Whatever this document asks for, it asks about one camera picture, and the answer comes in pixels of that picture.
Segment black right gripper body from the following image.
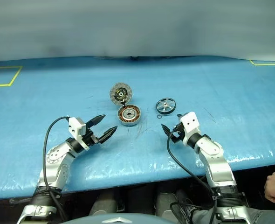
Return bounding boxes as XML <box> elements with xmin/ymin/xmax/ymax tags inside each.
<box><xmin>169</xmin><ymin>121</ymin><xmax>186</xmax><ymax>143</ymax></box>

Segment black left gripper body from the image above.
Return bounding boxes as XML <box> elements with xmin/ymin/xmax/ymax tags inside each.
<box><xmin>84</xmin><ymin>126</ymin><xmax>103</xmax><ymax>147</ymax></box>

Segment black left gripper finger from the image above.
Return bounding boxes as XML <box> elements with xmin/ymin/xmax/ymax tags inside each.
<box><xmin>97</xmin><ymin>126</ymin><xmax>118</xmax><ymax>144</ymax></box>
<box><xmin>86</xmin><ymin>114</ymin><xmax>106</xmax><ymax>128</ymax></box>

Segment motor stator with copper windings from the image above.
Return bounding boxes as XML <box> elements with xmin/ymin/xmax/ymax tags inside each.
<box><xmin>116</xmin><ymin>105</ymin><xmax>142</xmax><ymax>127</ymax></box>
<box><xmin>155</xmin><ymin>97</ymin><xmax>177</xmax><ymax>115</ymax></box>

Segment round motor end cap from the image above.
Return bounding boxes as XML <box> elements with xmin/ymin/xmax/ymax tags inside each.
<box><xmin>109</xmin><ymin>82</ymin><xmax>133</xmax><ymax>106</ymax></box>

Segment blue plastic table cover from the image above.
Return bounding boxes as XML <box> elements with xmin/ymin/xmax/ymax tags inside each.
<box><xmin>0</xmin><ymin>55</ymin><xmax>275</xmax><ymax>201</ymax></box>

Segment dark grey rounded cylinder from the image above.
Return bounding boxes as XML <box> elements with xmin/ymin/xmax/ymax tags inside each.
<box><xmin>88</xmin><ymin>193</ymin><xmax>118</xmax><ymax>217</ymax></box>
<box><xmin>156</xmin><ymin>186</ymin><xmax>187</xmax><ymax>218</ymax></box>

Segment black sneaker white laces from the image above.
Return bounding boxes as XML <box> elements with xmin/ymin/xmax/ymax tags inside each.
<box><xmin>181</xmin><ymin>198</ymin><xmax>199</xmax><ymax>220</ymax></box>

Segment grey-blue robot chest cover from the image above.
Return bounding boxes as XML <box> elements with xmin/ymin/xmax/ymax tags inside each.
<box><xmin>65</xmin><ymin>211</ymin><xmax>192</xmax><ymax>224</ymax></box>

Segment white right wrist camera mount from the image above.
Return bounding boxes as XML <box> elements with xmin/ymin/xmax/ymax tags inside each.
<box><xmin>179</xmin><ymin>112</ymin><xmax>202</xmax><ymax>147</ymax></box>

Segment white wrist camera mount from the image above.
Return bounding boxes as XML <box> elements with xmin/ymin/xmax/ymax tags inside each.
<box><xmin>179</xmin><ymin>112</ymin><xmax>202</xmax><ymax>147</ymax></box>
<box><xmin>67</xmin><ymin>117</ymin><xmax>91</xmax><ymax>150</ymax></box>

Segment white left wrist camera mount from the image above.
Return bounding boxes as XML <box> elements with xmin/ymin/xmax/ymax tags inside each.
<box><xmin>67</xmin><ymin>117</ymin><xmax>91</xmax><ymax>150</ymax></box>

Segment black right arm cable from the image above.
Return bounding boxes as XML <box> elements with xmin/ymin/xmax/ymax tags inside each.
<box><xmin>166</xmin><ymin>127</ymin><xmax>219</xmax><ymax>224</ymax></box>

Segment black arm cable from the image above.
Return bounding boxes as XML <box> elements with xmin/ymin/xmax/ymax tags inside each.
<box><xmin>166</xmin><ymin>127</ymin><xmax>219</xmax><ymax>224</ymax></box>
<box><xmin>42</xmin><ymin>116</ymin><xmax>70</xmax><ymax>224</ymax></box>

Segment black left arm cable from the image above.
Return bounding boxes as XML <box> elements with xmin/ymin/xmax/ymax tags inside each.
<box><xmin>42</xmin><ymin>116</ymin><xmax>70</xmax><ymax>224</ymax></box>

